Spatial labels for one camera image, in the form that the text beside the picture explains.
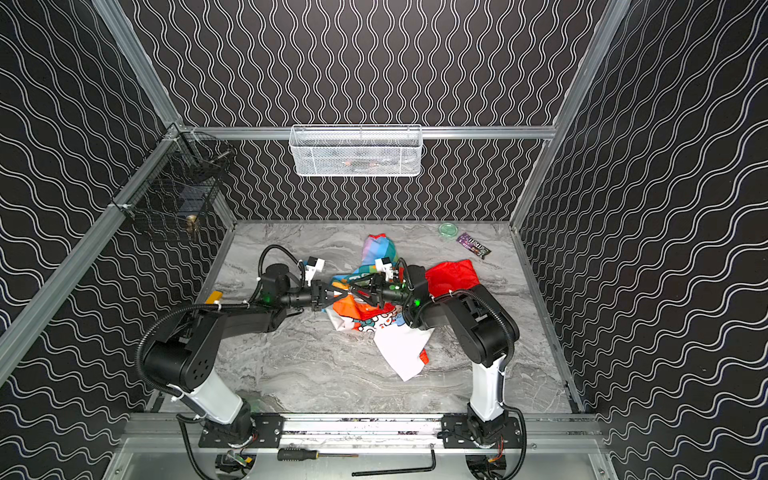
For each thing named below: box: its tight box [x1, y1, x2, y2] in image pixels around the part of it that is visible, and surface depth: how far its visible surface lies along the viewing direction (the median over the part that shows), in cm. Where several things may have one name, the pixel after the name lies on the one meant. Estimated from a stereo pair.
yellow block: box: [205, 290, 223, 305], surface depth 102 cm
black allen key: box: [352, 443, 436, 477], surface depth 72 cm
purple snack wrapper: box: [456, 232, 492, 260], surface depth 115 cm
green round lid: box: [438, 222, 459, 237], surface depth 119 cm
